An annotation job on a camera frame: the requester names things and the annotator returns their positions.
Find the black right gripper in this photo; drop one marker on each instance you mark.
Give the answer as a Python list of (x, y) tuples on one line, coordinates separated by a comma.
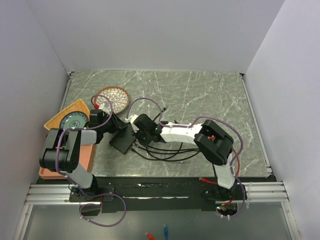
[(143, 142)]

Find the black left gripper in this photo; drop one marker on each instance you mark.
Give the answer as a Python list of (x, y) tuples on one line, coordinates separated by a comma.
[(118, 123)]

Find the black network switch box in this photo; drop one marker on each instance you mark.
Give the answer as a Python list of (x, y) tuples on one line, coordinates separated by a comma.
[(123, 140)]

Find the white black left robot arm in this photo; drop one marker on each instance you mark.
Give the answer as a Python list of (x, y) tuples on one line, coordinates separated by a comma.
[(61, 150)]

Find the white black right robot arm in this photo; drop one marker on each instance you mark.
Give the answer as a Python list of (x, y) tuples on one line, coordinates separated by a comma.
[(211, 140)]

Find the blue plug on floor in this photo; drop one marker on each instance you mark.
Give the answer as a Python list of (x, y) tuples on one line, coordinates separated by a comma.
[(165, 231)]

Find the red plug on floor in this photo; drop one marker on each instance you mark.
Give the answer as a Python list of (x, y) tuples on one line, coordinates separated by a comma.
[(149, 236)]

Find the floral bowl with brown rim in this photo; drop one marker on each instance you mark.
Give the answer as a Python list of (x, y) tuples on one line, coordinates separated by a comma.
[(118, 96)]

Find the blue patterned plate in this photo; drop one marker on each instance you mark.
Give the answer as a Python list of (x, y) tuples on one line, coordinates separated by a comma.
[(75, 119)]

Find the woven bamboo fan tray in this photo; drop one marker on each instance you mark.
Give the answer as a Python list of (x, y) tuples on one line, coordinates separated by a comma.
[(77, 106)]

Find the terracotta rectangular tray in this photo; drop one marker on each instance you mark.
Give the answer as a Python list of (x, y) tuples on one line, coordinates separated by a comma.
[(86, 159)]

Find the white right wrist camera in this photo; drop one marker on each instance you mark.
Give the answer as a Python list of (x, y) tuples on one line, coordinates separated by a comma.
[(130, 120)]

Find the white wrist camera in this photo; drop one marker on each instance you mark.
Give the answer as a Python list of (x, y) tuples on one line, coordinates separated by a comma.
[(105, 107), (130, 120)]

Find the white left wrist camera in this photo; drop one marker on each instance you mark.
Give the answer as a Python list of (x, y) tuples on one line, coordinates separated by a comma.
[(105, 107)]

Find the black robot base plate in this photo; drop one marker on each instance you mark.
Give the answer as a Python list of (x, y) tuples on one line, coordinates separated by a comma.
[(114, 194)]

